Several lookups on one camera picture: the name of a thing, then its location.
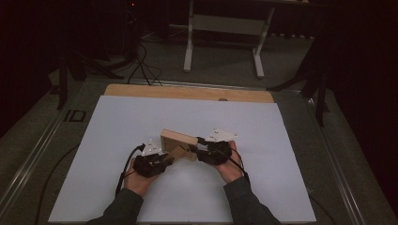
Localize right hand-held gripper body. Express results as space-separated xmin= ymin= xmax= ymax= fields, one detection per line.
xmin=195 ymin=127 xmax=239 ymax=166

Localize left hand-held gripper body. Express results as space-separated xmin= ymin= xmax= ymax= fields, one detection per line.
xmin=132 ymin=138 xmax=172 ymax=179

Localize small wooden box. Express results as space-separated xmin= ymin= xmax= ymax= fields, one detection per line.
xmin=160 ymin=128 xmax=200 ymax=163

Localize person's right hand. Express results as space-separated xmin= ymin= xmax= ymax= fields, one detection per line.
xmin=214 ymin=140 xmax=246 ymax=185

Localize person's left hand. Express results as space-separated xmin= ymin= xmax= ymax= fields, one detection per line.
xmin=123 ymin=157 xmax=158 ymax=198

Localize white table mat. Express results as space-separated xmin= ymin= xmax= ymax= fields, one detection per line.
xmin=48 ymin=95 xmax=317 ymax=225

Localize black floor socket plate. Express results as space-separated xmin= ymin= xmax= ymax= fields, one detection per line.
xmin=63 ymin=109 xmax=87 ymax=124

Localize black tripod stand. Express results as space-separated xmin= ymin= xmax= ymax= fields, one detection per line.
xmin=267 ymin=31 xmax=331 ymax=128

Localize left hand-held gripper cable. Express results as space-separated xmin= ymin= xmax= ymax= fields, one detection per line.
xmin=115 ymin=142 xmax=146 ymax=197

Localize hand-held gripper cable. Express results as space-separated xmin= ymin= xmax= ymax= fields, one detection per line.
xmin=115 ymin=142 xmax=146 ymax=197
xmin=215 ymin=148 xmax=253 ymax=189

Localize right hand-held gripper cable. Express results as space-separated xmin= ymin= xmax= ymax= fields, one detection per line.
xmin=215 ymin=148 xmax=253 ymax=189

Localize metal floor rail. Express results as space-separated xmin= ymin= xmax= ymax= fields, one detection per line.
xmin=137 ymin=79 xmax=302 ymax=94
xmin=0 ymin=90 xmax=83 ymax=215
xmin=307 ymin=96 xmax=368 ymax=225

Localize black floor cables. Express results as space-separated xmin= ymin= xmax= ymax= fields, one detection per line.
xmin=126 ymin=40 xmax=164 ymax=87

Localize black floor cable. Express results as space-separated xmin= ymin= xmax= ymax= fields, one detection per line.
xmin=33 ymin=142 xmax=82 ymax=225

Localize white metal table frame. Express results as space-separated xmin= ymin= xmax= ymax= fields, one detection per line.
xmin=182 ymin=0 xmax=277 ymax=80

